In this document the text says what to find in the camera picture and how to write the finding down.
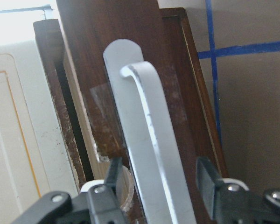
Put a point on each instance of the white drawer handle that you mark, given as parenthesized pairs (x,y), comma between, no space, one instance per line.
(149,135)

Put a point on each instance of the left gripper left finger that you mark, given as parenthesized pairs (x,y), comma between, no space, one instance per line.
(103,200)

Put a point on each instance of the white cabinet body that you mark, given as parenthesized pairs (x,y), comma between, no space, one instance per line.
(33,156)

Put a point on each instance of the dark wooden drawer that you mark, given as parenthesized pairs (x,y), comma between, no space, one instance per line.
(71,50)

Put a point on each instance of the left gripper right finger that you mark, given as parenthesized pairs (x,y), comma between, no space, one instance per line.
(227,201)

